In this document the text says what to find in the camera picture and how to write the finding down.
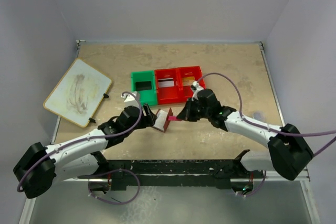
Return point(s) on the green plastic bin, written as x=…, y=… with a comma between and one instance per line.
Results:
x=146, y=96

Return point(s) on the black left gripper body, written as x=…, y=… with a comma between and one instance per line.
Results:
x=142, y=124

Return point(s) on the yellow-framed whiteboard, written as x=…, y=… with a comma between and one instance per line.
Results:
x=78, y=94

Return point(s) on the red leather card holder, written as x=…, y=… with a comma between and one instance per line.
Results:
x=163, y=119

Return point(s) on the white card with black stripe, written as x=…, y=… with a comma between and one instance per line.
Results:
x=166, y=83

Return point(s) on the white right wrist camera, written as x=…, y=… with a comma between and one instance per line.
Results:
x=196, y=88

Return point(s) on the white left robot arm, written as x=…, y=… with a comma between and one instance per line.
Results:
x=43, y=166

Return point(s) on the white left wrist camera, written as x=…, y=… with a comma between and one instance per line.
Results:
x=130, y=97

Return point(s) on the orange card in red bin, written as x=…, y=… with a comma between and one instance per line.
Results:
x=188, y=81

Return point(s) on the red plastic bin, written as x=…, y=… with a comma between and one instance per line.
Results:
x=188, y=76
x=169, y=95

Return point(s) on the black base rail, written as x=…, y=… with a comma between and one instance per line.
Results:
x=216, y=173

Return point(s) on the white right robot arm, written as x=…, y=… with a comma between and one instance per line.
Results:
x=287, y=152

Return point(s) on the outer red plastic bin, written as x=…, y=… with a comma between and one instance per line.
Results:
x=188, y=76

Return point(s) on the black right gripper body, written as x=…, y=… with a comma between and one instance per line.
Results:
x=197, y=112

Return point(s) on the aluminium table frame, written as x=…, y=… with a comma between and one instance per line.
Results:
x=120, y=60

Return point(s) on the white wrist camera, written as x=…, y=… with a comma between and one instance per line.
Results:
x=196, y=88
x=130, y=97

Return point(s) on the middle red plastic bin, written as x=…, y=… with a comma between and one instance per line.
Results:
x=169, y=95

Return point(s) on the black card in green bin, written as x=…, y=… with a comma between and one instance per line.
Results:
x=143, y=85

